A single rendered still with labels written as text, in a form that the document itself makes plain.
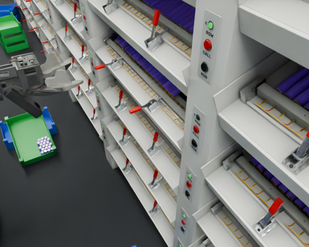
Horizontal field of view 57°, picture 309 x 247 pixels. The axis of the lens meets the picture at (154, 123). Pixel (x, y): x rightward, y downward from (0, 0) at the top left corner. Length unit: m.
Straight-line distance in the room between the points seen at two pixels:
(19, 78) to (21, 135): 1.13
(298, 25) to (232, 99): 0.20
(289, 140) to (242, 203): 0.21
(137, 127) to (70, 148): 0.80
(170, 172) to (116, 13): 0.52
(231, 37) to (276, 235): 0.38
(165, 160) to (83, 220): 0.67
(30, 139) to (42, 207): 0.46
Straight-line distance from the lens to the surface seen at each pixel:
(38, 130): 1.87
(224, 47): 0.48
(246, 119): 0.53
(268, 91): 0.54
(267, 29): 0.42
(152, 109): 0.83
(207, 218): 0.85
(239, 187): 0.67
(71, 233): 1.47
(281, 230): 0.64
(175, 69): 0.65
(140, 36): 0.79
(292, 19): 0.41
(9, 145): 1.90
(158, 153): 0.97
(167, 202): 1.09
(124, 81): 0.97
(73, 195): 1.58
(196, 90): 0.58
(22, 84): 0.76
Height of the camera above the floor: 1.27
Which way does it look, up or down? 42 degrees down
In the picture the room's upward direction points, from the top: straight up
